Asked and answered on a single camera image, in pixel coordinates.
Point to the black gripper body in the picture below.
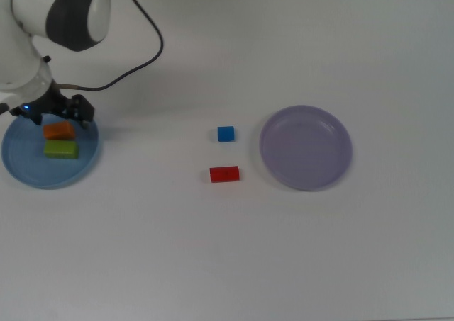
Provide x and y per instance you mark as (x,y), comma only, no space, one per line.
(53,106)

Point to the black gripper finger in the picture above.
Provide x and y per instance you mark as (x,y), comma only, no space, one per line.
(83,110)
(21,112)

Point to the orange block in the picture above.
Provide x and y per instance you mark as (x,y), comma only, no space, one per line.
(58,130)

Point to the green block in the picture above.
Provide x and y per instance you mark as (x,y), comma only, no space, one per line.
(60,150)

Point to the blue block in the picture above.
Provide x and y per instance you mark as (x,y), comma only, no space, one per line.
(226,134)

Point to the red block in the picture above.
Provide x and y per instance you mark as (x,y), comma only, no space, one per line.
(224,174)

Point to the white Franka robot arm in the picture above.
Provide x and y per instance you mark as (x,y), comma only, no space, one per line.
(21,34)

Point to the blue plate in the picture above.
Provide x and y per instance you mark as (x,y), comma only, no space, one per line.
(53,174)

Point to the purple plate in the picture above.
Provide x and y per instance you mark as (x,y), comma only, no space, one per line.
(305,151)

